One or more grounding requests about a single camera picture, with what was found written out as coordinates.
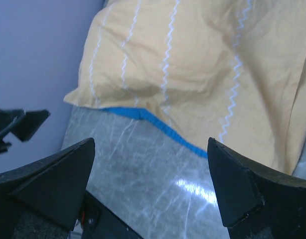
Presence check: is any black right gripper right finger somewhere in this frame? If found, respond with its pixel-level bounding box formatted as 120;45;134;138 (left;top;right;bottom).
207;138;306;239

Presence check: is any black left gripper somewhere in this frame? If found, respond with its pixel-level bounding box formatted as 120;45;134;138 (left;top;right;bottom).
0;109;50;154

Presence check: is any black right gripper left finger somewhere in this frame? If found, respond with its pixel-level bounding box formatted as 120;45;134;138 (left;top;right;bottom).
0;138;95;239

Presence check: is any yellow and blue pillowcase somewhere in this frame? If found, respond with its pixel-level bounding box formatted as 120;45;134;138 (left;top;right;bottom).
64;0;306;174

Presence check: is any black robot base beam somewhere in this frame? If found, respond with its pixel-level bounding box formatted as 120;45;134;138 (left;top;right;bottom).
78;191;142;239

